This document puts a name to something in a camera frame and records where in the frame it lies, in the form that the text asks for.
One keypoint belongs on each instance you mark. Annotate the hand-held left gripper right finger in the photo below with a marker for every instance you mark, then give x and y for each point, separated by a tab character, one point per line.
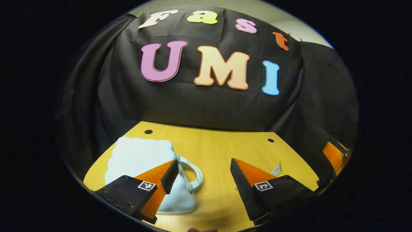
246	193

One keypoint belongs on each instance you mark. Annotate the white green skin care tube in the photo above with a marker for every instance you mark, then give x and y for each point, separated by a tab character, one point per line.
276	169

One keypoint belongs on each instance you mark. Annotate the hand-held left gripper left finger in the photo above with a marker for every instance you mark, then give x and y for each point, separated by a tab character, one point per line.
170	177

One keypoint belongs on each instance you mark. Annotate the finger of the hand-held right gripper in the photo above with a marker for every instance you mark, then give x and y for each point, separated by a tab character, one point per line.
333	156

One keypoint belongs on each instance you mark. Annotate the black backdrop cloth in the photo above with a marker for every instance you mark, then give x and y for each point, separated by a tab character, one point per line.
209	106

